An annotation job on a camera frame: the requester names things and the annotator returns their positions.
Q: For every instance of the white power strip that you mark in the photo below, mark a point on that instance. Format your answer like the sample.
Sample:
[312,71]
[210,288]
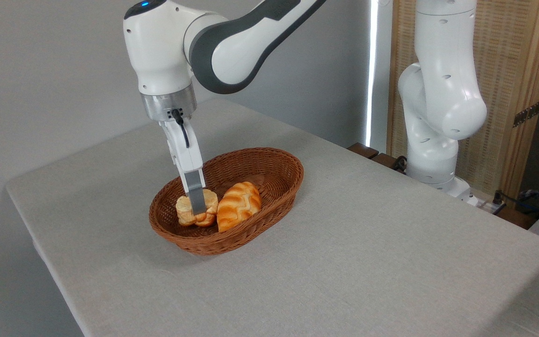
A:
[482,203]

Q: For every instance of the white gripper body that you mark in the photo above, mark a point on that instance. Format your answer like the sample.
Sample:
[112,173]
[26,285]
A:
[186,157]

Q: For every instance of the black plug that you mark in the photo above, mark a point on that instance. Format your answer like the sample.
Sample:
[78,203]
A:
[498,198]

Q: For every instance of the orange braided bread loaf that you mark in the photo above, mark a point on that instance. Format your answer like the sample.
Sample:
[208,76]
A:
[237,206]

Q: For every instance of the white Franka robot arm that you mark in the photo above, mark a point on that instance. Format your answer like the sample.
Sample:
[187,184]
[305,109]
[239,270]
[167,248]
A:
[157,51]

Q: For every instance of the brown oval wicker basket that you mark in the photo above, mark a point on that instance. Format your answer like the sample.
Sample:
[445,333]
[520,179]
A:
[274,178]

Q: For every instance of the dark brown wooden slat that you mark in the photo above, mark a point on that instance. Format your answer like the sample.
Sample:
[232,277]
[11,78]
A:
[362,150]
[384,160]

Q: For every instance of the pale round bread roll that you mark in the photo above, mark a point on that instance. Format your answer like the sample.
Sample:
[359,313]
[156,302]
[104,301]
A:
[183,210]

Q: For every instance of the dark metal screen hinge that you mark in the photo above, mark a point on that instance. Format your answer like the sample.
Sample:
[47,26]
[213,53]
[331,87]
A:
[527,113]

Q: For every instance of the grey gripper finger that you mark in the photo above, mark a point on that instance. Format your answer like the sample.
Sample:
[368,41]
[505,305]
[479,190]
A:
[196,196]

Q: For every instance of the wooden folding screen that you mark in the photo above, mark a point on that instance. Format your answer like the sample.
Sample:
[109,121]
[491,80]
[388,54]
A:
[503,61]

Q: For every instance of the grey tablecloth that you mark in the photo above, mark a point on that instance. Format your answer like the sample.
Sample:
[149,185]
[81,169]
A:
[344,257]

